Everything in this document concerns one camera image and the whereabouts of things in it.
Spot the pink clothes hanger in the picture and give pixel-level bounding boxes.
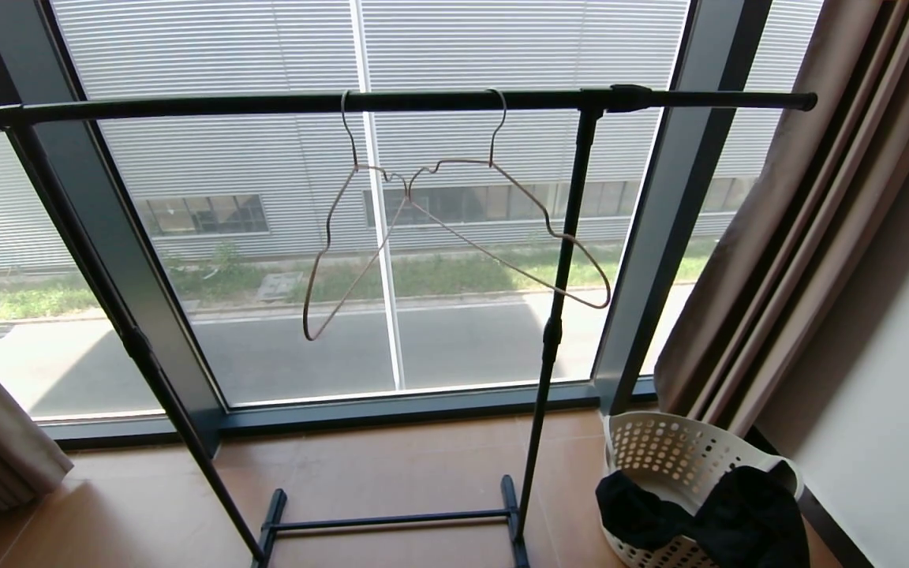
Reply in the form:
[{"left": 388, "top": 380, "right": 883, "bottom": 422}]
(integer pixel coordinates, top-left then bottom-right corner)
[
  {"left": 302, "top": 89, "right": 412, "bottom": 342},
  {"left": 406, "top": 88, "right": 612, "bottom": 311}
]

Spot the black clothes rack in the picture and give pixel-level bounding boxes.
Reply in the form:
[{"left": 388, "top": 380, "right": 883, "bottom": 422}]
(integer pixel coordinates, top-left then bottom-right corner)
[{"left": 0, "top": 83, "right": 818, "bottom": 568}]

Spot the white laundry basket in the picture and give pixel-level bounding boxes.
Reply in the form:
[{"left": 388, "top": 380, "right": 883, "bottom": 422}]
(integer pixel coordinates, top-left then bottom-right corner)
[{"left": 601, "top": 410, "right": 806, "bottom": 568}]

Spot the heap of clothes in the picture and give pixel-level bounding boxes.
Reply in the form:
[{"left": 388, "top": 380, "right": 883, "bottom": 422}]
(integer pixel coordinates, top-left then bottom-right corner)
[{"left": 595, "top": 461, "right": 812, "bottom": 568}]

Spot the window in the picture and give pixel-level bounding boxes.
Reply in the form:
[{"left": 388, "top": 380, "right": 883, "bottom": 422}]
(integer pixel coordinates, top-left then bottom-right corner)
[{"left": 0, "top": 0, "right": 826, "bottom": 450}]

